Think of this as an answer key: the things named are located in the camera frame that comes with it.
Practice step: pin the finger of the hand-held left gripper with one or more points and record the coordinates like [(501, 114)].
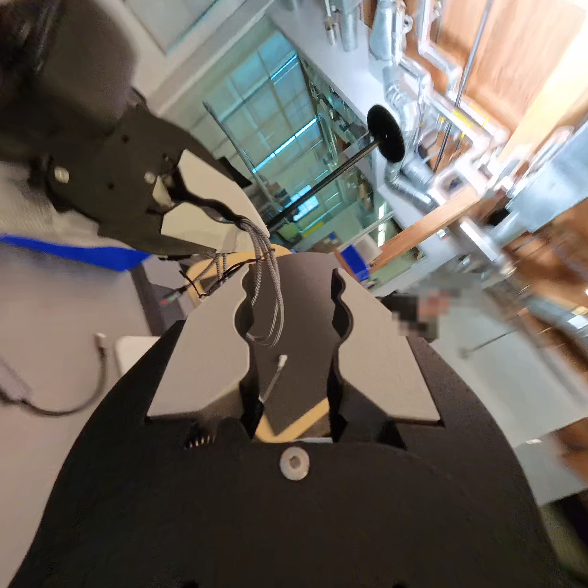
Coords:
[(207, 234), (216, 188)]

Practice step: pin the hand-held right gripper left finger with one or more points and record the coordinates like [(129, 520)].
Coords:
[(197, 367)]

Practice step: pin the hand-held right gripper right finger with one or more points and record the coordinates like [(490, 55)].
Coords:
[(386, 367)]

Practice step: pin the blue plastic bin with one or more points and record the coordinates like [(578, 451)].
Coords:
[(64, 253)]

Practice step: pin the grey usb hub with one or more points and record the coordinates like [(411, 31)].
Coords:
[(14, 381)]

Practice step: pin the person's left hand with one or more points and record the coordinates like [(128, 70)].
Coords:
[(28, 202)]

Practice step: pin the small blue desk bin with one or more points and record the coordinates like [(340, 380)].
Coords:
[(356, 260)]

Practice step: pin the wooden beam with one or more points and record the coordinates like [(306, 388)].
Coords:
[(427, 230)]

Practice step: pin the black round-base pole stand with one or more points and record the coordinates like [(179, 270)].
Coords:
[(386, 133)]

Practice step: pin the silver ceiling duct pipes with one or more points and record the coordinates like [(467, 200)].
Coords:
[(432, 92)]

